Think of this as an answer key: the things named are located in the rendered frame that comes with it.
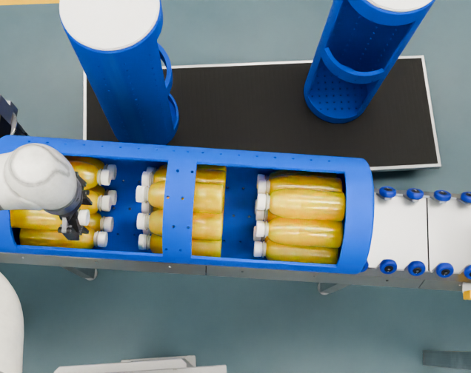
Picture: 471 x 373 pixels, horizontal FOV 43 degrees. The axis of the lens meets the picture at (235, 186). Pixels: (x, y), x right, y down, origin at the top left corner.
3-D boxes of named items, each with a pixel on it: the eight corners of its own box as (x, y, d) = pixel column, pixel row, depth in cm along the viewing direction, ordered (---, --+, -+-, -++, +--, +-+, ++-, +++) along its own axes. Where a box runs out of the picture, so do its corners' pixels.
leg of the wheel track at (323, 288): (330, 295, 249) (368, 279, 188) (317, 294, 249) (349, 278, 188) (331, 281, 251) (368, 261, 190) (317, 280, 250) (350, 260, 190)
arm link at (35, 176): (80, 158, 114) (10, 163, 114) (60, 129, 99) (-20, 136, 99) (81, 212, 112) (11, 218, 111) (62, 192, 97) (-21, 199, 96)
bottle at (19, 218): (1, 233, 141) (79, 237, 141) (-6, 213, 136) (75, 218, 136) (10, 211, 146) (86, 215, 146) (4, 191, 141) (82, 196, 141)
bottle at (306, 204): (346, 189, 137) (266, 185, 137) (345, 220, 136) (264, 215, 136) (340, 194, 144) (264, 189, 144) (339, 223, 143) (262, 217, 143)
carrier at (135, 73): (147, 166, 245) (192, 117, 251) (112, 72, 161) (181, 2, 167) (97, 123, 249) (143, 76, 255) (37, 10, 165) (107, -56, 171)
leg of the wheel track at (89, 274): (96, 280, 247) (58, 260, 187) (82, 280, 247) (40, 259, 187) (98, 266, 249) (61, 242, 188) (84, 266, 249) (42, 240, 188)
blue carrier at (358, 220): (348, 283, 154) (377, 260, 128) (11, 263, 153) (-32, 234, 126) (347, 181, 164) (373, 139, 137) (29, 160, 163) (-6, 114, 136)
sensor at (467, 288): (472, 300, 161) (480, 298, 156) (462, 299, 161) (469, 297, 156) (471, 271, 163) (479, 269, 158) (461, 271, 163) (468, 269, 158)
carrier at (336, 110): (301, 64, 259) (306, 125, 252) (342, -71, 175) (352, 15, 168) (365, 62, 261) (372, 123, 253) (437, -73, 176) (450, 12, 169)
